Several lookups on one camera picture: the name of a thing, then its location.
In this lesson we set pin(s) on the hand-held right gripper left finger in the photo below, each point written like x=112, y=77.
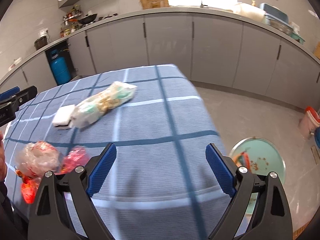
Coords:
x=102, y=167

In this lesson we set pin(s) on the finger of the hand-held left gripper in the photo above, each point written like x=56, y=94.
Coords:
x=26, y=95
x=10, y=93

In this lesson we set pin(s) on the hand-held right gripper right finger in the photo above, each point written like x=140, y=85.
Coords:
x=220, y=170

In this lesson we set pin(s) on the orange blue snack wrapper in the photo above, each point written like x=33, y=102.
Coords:
x=242, y=160

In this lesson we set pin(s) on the red plastic wrapper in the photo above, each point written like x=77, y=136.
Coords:
x=75, y=158

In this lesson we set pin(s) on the small white box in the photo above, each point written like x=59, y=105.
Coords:
x=63, y=116

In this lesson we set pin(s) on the clear plastic bag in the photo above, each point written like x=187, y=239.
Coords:
x=37, y=157

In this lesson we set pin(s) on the printed food packet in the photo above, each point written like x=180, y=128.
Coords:
x=105, y=102

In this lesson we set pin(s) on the red foil wrapper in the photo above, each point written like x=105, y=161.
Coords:
x=28, y=190

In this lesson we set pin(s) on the person's left forearm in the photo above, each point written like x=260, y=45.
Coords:
x=6, y=205

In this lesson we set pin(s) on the person's left hand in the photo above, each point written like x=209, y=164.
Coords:
x=2, y=160

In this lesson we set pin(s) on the brown food scraps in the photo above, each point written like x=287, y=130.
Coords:
x=261, y=163

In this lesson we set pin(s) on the blue gas cylinder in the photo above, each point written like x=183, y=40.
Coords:
x=60, y=70

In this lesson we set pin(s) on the dark rice cooker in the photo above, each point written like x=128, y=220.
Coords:
x=40, y=43

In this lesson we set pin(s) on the blue checked tablecloth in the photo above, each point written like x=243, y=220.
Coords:
x=150, y=120

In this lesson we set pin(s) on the dark sauce bottle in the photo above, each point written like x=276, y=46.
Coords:
x=62, y=33

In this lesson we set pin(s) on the spice rack with bottles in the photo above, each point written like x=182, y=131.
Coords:
x=71, y=20

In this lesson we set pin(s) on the black wok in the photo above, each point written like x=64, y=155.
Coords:
x=87, y=18

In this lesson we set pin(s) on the red white bucket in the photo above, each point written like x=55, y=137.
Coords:
x=308, y=122

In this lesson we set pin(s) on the blue bucket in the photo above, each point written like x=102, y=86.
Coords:
x=317, y=141

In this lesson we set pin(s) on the gas stove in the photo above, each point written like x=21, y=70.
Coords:
x=107, y=17

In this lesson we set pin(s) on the grey kitchen counter cabinets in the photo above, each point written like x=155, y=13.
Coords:
x=215, y=50

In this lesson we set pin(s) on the green plastic tray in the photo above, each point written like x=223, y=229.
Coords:
x=298, y=38

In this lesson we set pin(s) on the light wooden board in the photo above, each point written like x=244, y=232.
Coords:
x=317, y=48

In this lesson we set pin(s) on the metal dish basin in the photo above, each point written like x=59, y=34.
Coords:
x=280, y=26

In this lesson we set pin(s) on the wooden cutting board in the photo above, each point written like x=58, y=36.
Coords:
x=152, y=1

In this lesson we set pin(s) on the white plastic container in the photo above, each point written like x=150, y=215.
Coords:
x=248, y=11

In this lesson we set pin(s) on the soap dispenser bottle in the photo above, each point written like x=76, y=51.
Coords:
x=254, y=3

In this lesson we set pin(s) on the white wall socket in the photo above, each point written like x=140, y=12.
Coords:
x=295, y=26
x=44, y=32

